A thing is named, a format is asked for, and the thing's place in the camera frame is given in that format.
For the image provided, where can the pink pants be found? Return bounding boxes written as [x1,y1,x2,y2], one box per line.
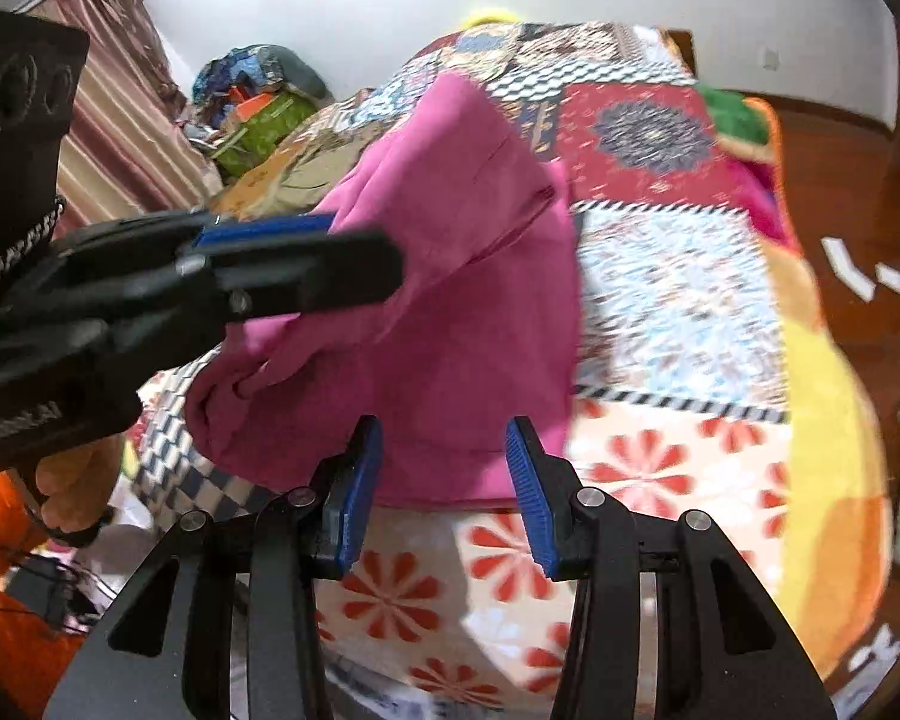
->
[184,73,582,511]

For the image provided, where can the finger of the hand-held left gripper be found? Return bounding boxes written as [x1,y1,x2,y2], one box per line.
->
[60,231,406,361]
[52,211,338,278]

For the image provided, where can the orange flower print sheet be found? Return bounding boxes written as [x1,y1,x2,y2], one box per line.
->
[300,397,796,720]

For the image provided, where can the pile of clothes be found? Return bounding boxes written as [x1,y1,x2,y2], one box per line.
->
[191,45,331,128]

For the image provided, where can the yellow orange fleece blanket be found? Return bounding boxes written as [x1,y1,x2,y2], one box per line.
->
[750,97,897,691]

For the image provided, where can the yellow curved object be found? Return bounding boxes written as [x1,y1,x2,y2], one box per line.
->
[457,6,522,27]

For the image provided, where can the patchwork printed blanket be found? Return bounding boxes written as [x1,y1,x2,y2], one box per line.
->
[131,19,792,526]

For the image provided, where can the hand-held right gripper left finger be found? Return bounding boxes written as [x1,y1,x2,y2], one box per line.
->
[41,414,385,720]

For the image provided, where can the striped brown curtain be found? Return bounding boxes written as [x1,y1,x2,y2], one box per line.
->
[0,0,222,218]

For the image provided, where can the orange cloth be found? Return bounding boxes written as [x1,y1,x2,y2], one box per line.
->
[0,457,113,713]

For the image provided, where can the black wristband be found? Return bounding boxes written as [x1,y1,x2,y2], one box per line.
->
[45,508,117,550]

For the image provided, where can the wooden bed footboard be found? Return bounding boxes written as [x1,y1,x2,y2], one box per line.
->
[664,30,700,83]

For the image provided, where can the person's left hand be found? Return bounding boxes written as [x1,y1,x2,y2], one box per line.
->
[34,435,125,537]

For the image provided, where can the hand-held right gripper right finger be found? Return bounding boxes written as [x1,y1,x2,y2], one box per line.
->
[504,416,837,720]

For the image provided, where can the green fleece cloth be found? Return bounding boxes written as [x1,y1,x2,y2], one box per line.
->
[697,86,770,158]

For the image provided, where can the olive green cloth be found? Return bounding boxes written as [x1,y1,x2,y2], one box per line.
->
[270,142,368,215]

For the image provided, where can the green patterned bag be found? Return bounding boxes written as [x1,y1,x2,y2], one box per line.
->
[214,94,320,181]

